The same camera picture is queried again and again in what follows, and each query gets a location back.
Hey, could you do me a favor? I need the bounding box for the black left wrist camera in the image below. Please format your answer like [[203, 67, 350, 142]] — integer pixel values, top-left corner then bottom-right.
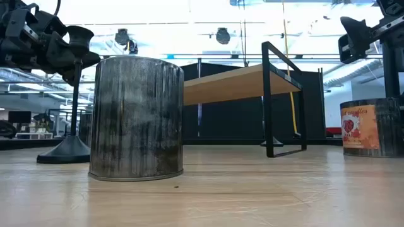
[[37, 10, 68, 38]]

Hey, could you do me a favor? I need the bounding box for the black hanging cable reel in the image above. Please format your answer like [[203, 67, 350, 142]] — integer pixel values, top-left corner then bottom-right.
[[124, 39, 139, 55]]

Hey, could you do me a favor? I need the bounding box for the silver vertical pole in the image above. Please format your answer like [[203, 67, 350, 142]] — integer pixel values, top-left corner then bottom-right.
[[196, 58, 203, 139]]

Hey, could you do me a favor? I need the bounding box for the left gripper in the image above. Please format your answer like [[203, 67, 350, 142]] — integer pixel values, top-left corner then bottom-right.
[[0, 8, 102, 86]]

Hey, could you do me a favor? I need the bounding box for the black office chair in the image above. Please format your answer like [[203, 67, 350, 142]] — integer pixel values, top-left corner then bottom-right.
[[0, 119, 18, 139]]

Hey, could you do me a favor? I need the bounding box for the black round ceiling device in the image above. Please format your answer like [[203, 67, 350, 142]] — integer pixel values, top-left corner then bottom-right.
[[114, 28, 130, 46], [215, 27, 231, 45]]

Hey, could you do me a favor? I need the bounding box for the black desk lamp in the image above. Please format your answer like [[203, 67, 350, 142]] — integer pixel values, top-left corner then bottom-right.
[[33, 112, 54, 124]]

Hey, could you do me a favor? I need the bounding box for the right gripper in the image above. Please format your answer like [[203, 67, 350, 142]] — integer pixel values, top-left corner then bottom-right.
[[338, 0, 404, 64]]

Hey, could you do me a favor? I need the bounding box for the yellow hanging cable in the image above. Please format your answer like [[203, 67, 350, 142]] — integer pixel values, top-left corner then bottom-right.
[[282, 0, 299, 135]]

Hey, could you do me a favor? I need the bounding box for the dark streaked metal candle tin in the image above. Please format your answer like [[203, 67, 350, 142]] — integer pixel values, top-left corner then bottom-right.
[[340, 97, 404, 158], [87, 55, 185, 182]]

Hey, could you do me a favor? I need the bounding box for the black frame wooden shelf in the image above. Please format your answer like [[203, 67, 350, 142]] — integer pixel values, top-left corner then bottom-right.
[[182, 40, 307, 158]]

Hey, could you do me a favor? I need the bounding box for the computer monitor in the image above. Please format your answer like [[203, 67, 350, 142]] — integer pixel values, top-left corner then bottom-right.
[[8, 110, 32, 124]]

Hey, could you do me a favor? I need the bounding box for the black partition panel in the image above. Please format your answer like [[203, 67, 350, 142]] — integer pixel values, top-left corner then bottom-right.
[[181, 62, 326, 140]]

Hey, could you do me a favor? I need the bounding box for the white low shelf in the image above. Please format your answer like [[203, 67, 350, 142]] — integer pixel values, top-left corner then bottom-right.
[[15, 132, 54, 140]]

